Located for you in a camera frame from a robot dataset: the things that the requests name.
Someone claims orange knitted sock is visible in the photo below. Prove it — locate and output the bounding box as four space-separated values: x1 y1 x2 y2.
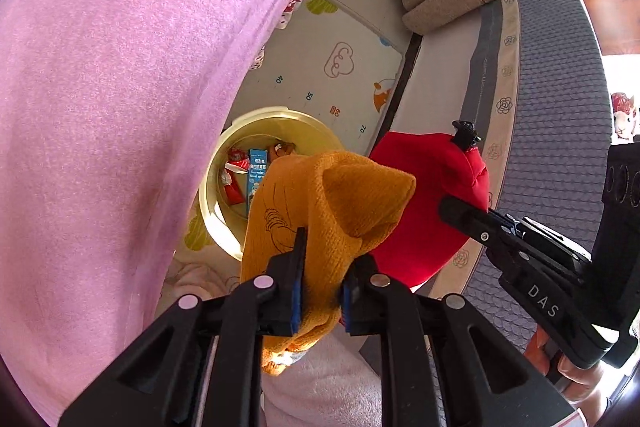
239 150 417 377

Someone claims red white wrapper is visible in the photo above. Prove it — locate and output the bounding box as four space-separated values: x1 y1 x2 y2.
226 148 250 172

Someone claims grey quilted mattress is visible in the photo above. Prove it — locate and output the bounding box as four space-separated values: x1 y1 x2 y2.
430 0 640 358

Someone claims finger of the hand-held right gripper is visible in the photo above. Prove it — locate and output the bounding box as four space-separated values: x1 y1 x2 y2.
439 194 526 258

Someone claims cartoon printed play mat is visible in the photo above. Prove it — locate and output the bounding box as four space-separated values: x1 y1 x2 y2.
172 0 406 293

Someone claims blue carton box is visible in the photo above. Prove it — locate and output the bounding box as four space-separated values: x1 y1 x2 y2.
246 148 271 215

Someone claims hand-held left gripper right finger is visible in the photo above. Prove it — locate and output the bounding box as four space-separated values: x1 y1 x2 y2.
340 252 576 427

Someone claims person's right hand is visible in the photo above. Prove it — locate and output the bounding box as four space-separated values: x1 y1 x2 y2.
527 327 613 415

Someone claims red cloth pouch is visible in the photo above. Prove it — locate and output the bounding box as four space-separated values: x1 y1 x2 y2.
368 120 491 288

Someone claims pink bed sheet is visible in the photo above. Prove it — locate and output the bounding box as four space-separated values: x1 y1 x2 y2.
0 0 376 413

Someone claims yellow plastic bucket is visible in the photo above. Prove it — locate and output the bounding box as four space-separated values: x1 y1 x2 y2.
198 106 346 260

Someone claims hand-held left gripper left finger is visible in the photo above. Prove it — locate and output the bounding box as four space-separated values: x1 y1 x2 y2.
57 227 308 427

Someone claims red snack wrapper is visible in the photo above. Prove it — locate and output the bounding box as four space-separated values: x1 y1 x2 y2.
222 164 248 206

